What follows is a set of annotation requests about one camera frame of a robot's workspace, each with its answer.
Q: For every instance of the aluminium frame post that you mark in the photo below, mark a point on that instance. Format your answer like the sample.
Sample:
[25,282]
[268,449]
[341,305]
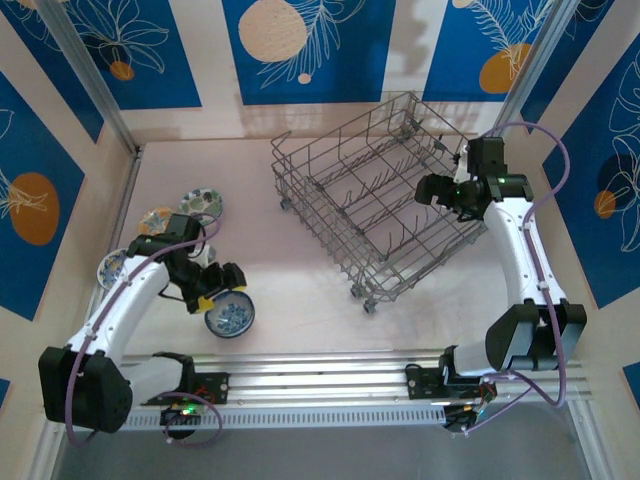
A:
[85,65]
[533,65]

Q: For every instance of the small black control board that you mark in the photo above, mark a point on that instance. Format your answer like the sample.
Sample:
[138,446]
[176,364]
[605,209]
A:
[175,415]
[457,417]

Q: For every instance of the blue yellow floral bowl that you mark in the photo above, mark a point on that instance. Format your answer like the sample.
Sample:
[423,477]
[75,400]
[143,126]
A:
[111,270]

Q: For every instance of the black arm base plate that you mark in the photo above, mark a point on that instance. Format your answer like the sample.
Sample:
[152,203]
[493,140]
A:
[417,385]
[220,387]

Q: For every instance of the green leaf print bowl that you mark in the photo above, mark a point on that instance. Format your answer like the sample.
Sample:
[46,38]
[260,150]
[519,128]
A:
[200,200]

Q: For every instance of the blue white patterned bowl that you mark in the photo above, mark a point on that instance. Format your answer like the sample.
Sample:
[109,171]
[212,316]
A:
[232,317]

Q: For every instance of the orange blue floral bowl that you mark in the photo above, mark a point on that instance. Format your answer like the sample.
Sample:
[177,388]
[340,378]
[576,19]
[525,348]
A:
[152,220]

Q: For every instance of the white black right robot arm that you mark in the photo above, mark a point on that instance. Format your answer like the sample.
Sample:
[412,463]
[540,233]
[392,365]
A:
[520,250]

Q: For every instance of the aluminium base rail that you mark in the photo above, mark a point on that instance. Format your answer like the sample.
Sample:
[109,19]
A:
[325,372]

